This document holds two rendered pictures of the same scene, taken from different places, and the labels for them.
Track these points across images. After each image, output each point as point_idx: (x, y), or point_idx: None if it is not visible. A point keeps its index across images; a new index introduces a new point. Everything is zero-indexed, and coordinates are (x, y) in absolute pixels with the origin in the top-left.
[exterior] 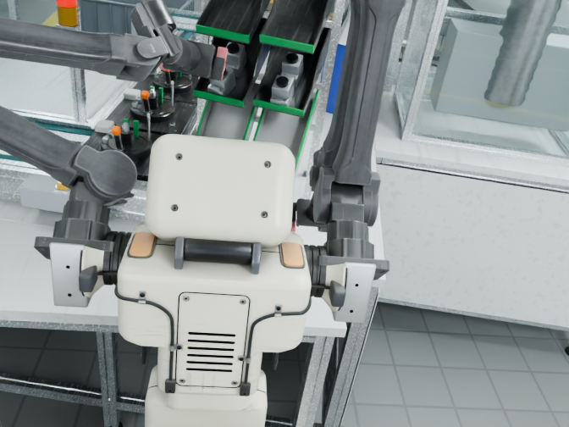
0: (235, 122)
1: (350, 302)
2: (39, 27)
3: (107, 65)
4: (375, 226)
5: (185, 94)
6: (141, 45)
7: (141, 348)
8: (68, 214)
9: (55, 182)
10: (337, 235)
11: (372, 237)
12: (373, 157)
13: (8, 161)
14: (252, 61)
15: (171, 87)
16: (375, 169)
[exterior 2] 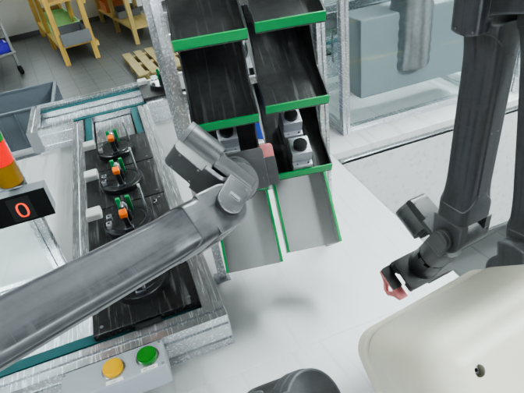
0: (248, 202)
1: None
2: (97, 256)
3: (196, 250)
4: (405, 231)
5: (143, 186)
6: (223, 200)
7: None
8: None
9: (98, 370)
10: None
11: (414, 244)
12: (338, 162)
13: (22, 373)
14: (242, 133)
15: (139, 190)
16: (351, 174)
